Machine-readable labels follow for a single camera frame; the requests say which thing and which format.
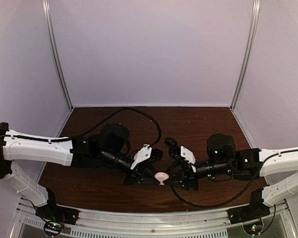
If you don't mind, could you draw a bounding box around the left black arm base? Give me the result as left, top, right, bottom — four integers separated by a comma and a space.
36, 189, 79, 225

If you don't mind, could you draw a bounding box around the right black braided cable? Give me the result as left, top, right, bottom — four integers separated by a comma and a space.
170, 158, 260, 208

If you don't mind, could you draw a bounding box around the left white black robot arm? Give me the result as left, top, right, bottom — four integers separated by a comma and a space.
0, 122, 169, 220

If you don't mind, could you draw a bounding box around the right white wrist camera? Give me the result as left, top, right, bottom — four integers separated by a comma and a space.
180, 146, 197, 173

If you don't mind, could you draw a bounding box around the left aluminium frame post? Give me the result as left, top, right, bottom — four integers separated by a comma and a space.
42, 0, 74, 111

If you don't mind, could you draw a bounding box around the round white case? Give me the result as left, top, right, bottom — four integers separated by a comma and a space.
154, 172, 169, 185

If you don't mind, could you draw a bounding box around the black braided cable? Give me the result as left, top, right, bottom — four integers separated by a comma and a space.
170, 158, 260, 208
64, 107, 163, 149

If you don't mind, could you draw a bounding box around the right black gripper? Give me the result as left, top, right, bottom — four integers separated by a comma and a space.
163, 159, 232, 192

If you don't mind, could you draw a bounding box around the black earbud charging case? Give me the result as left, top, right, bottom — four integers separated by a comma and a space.
164, 137, 177, 147

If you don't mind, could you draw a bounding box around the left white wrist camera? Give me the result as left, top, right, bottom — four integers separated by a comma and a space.
130, 144, 152, 170

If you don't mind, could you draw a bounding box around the left black braided cable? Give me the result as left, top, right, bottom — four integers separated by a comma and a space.
64, 107, 163, 149

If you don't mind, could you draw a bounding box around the front aluminium rail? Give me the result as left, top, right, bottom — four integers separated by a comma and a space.
8, 198, 298, 238

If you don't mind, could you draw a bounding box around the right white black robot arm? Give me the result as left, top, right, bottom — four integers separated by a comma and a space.
160, 133, 298, 219

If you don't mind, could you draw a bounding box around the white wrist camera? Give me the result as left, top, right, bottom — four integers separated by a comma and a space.
180, 146, 197, 173
130, 144, 152, 170

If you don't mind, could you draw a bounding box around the right aluminium frame post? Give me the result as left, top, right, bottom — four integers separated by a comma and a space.
230, 0, 261, 112

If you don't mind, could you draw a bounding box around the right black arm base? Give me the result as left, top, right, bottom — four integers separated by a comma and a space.
227, 188, 270, 224

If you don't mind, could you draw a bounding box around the aluminium frame post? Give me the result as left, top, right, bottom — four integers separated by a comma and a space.
42, 0, 74, 111
230, 0, 261, 112

